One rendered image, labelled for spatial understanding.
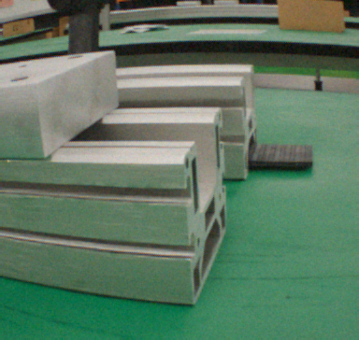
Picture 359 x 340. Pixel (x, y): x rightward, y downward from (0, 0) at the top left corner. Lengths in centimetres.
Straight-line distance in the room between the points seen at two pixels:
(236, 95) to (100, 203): 19
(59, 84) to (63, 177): 5
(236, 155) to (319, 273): 17
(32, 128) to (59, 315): 10
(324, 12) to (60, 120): 201
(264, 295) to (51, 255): 12
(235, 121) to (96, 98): 15
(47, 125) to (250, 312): 14
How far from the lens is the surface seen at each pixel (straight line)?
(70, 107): 29
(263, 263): 31
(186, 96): 43
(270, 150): 49
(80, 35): 70
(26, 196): 28
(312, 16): 225
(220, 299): 28
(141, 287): 28
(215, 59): 183
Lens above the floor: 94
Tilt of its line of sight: 18 degrees down
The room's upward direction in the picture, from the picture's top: 4 degrees counter-clockwise
